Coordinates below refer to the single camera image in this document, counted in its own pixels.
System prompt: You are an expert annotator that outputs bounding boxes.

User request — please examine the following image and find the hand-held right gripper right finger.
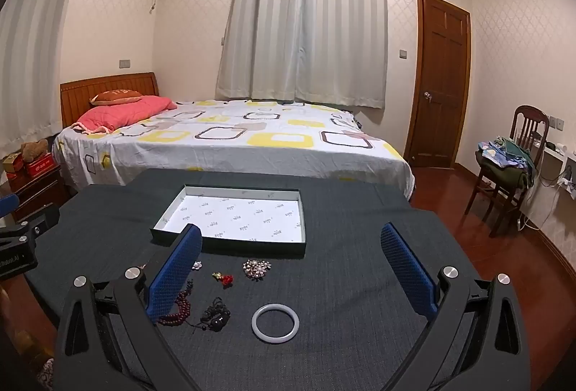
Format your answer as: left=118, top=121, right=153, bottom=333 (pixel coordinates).
left=380, top=222, right=532, bottom=391

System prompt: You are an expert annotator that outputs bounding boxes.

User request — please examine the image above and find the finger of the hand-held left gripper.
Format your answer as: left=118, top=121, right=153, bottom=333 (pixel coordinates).
left=0, top=204, right=60, bottom=245
left=0, top=193, right=21, bottom=218

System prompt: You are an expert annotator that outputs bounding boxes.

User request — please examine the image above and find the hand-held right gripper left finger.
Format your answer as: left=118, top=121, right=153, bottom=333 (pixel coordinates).
left=53, top=224, right=202, bottom=391

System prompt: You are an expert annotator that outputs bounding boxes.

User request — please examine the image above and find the dark red bead bracelet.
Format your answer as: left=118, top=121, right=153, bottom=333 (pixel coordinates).
left=157, top=278, right=194, bottom=328

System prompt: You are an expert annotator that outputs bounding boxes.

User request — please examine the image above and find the large pearl rhinestone brooch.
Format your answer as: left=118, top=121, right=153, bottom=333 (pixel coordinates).
left=243, top=260, right=272, bottom=281

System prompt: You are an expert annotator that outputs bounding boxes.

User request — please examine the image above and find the green box with white lining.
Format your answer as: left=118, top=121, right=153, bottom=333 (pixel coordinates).
left=150, top=184, right=307, bottom=258

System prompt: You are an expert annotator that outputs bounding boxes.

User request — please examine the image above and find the white jade bangle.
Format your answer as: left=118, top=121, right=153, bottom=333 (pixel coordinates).
left=251, top=303, right=300, bottom=344

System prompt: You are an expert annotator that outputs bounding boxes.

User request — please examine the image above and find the wooden nightstand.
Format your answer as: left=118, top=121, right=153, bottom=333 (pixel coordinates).
left=9, top=164, right=70, bottom=221

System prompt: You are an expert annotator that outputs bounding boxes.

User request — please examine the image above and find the red box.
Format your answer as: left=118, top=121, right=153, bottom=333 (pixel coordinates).
left=24, top=153, right=57, bottom=177

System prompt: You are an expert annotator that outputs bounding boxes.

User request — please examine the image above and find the brown teddy bear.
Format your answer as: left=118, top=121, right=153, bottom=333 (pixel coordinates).
left=20, top=139, right=49, bottom=162

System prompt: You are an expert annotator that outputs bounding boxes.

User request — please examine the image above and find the dark grey tablecloth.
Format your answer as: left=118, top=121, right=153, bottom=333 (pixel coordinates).
left=22, top=168, right=484, bottom=391

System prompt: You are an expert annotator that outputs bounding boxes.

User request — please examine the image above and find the wooden chair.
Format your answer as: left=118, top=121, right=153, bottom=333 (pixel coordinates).
left=465, top=105, right=550, bottom=237

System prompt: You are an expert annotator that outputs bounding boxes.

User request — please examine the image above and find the pink blanket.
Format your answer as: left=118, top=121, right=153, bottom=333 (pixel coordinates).
left=74, top=95, right=177, bottom=135

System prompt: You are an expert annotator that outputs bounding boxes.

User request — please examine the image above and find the red-brown pillow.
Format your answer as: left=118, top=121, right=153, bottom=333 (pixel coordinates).
left=89, top=90, right=144, bottom=107

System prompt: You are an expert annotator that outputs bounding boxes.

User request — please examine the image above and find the bed with patterned sheet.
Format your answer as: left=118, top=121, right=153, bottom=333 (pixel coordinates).
left=51, top=98, right=415, bottom=200

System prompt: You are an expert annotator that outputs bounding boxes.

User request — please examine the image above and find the pile of clothes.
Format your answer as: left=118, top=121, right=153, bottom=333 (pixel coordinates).
left=476, top=137, right=536, bottom=194

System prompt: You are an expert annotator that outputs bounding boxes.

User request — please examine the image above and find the wooden headboard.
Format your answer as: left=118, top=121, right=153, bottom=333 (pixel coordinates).
left=60, top=72, right=160, bottom=128

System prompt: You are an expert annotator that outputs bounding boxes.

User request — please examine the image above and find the white desk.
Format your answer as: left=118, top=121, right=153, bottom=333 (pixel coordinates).
left=517, top=144, right=576, bottom=230

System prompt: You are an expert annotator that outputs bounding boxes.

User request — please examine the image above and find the wooden door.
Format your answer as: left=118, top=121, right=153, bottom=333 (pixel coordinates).
left=402, top=0, right=472, bottom=169

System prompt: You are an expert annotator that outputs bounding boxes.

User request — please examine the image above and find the pale striped curtain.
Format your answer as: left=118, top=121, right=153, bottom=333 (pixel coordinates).
left=215, top=0, right=388, bottom=109

